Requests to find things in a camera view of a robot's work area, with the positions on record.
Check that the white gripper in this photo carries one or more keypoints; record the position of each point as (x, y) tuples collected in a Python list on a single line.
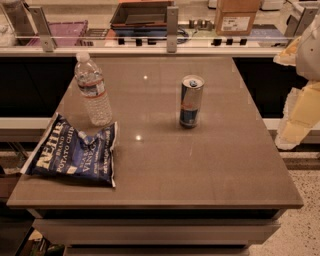
[(310, 53)]

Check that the blue potato chip bag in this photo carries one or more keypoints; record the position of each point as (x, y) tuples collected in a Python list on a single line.
[(65, 151)]

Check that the cardboard box with label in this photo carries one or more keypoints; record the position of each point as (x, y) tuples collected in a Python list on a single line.
[(235, 17)]

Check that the blue silver energy drink can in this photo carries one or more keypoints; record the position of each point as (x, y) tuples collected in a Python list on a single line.
[(191, 98)]

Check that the dark tray on shelf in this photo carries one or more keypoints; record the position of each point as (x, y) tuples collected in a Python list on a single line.
[(141, 13)]

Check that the clear plastic water bottle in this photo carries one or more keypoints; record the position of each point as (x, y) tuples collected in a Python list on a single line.
[(91, 84)]

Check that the purple plastic crate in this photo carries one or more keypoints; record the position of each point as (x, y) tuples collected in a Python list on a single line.
[(68, 33)]

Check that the right metal railing bracket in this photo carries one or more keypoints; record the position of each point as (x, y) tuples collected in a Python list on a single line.
[(299, 20)]

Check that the metal railing bracket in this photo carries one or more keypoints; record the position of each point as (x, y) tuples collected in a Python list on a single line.
[(299, 20), (47, 42), (172, 27)]

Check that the middle metal railing bracket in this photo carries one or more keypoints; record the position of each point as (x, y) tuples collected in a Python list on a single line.
[(172, 27)]

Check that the left metal railing bracket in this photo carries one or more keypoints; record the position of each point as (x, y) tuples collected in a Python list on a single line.
[(47, 42)]

